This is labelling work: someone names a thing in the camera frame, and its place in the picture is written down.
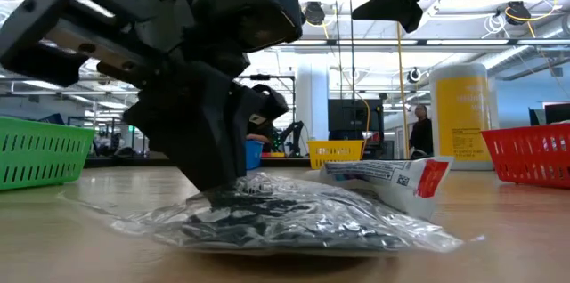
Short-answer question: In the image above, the black item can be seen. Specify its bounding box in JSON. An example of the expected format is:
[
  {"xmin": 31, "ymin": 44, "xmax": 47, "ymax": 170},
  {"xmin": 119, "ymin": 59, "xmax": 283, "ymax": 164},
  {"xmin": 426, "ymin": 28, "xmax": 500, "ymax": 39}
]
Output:
[{"xmin": 60, "ymin": 171, "xmax": 464, "ymax": 257}]

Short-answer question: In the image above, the person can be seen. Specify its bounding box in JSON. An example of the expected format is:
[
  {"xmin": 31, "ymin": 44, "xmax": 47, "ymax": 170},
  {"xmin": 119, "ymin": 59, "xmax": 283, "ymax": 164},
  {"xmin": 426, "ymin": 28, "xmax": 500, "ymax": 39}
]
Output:
[
  {"xmin": 246, "ymin": 121, "xmax": 273, "ymax": 145},
  {"xmin": 408, "ymin": 103, "xmax": 435, "ymax": 160}
]

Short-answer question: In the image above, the white building column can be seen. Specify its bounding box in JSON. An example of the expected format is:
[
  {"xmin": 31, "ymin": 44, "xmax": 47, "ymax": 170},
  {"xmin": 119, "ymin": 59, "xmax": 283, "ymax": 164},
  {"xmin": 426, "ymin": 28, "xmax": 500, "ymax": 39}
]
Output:
[{"xmin": 296, "ymin": 62, "xmax": 330, "ymax": 142}]

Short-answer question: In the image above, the blue plastic basket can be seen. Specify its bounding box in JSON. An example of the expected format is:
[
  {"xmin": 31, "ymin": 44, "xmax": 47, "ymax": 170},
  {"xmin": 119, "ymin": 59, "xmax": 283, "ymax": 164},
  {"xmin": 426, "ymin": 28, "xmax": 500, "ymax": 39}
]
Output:
[{"xmin": 245, "ymin": 139, "xmax": 265, "ymax": 171}]

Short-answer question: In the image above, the long LED light bar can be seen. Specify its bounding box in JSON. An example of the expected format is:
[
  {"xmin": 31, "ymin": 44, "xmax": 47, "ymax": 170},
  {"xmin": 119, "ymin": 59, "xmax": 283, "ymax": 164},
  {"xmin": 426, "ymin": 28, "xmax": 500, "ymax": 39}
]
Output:
[{"xmin": 271, "ymin": 38, "xmax": 570, "ymax": 49}]

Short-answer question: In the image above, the yellow plastic basket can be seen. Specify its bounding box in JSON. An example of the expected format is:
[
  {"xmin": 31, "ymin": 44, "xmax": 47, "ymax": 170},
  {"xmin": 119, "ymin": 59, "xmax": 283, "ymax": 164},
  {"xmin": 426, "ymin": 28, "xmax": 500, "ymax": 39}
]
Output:
[{"xmin": 306, "ymin": 140, "xmax": 365, "ymax": 171}]

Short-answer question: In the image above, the white canister with yellow label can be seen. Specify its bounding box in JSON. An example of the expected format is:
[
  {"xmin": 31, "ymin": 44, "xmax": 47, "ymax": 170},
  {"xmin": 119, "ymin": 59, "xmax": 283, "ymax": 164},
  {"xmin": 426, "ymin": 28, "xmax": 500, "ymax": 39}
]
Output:
[{"xmin": 429, "ymin": 63, "xmax": 500, "ymax": 172}]

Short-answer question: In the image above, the white toothpaste tube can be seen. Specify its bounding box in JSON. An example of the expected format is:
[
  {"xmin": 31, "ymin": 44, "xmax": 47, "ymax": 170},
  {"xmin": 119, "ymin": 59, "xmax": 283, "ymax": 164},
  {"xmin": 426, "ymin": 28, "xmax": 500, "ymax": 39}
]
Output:
[{"xmin": 306, "ymin": 156, "xmax": 454, "ymax": 222}]

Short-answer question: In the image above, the green plastic basket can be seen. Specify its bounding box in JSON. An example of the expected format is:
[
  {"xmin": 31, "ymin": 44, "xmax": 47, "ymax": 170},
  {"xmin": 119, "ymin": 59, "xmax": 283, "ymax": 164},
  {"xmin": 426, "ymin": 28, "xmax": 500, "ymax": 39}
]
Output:
[{"xmin": 0, "ymin": 116, "xmax": 96, "ymax": 192}]

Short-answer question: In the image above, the red plastic basket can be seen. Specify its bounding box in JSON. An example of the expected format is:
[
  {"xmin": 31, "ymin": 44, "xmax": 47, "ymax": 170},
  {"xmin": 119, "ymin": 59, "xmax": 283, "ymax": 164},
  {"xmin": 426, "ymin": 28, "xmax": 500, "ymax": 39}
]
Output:
[{"xmin": 480, "ymin": 122, "xmax": 570, "ymax": 190}]

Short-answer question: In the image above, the black background frame stand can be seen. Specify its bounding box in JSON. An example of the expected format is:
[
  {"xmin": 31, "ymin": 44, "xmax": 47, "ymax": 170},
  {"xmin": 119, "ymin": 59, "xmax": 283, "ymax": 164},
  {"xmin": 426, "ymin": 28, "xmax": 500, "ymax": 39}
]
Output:
[{"xmin": 235, "ymin": 74, "xmax": 297, "ymax": 142}]

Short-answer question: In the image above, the thin black cable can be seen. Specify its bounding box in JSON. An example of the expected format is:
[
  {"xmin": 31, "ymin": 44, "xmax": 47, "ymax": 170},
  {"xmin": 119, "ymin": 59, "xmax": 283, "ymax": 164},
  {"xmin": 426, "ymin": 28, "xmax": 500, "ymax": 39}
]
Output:
[
  {"xmin": 349, "ymin": 18, "xmax": 357, "ymax": 100},
  {"xmin": 334, "ymin": 0, "xmax": 343, "ymax": 100}
]

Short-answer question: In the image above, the black reel with yellow cable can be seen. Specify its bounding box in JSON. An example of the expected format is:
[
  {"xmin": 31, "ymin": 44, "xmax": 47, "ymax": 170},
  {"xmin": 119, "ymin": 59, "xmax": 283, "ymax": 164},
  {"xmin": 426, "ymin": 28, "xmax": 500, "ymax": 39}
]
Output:
[
  {"xmin": 302, "ymin": 1, "xmax": 330, "ymax": 27},
  {"xmin": 505, "ymin": 0, "xmax": 560, "ymax": 24}
]

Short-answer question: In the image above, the curved yellow cable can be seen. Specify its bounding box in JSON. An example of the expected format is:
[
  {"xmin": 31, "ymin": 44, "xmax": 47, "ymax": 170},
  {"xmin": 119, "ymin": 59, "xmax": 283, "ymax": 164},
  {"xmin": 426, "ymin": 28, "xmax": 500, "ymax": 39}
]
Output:
[{"xmin": 355, "ymin": 93, "xmax": 371, "ymax": 142}]

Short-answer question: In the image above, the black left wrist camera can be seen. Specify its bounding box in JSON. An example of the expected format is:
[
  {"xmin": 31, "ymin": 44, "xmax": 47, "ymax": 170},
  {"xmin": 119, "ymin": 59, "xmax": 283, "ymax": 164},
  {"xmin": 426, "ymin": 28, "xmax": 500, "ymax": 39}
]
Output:
[{"xmin": 191, "ymin": 0, "xmax": 305, "ymax": 53}]

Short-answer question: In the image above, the long yellow cable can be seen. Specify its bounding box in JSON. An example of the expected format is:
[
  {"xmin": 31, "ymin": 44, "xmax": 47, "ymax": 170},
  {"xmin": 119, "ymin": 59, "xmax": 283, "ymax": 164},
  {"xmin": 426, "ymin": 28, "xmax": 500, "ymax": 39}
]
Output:
[{"xmin": 395, "ymin": 22, "xmax": 411, "ymax": 160}]

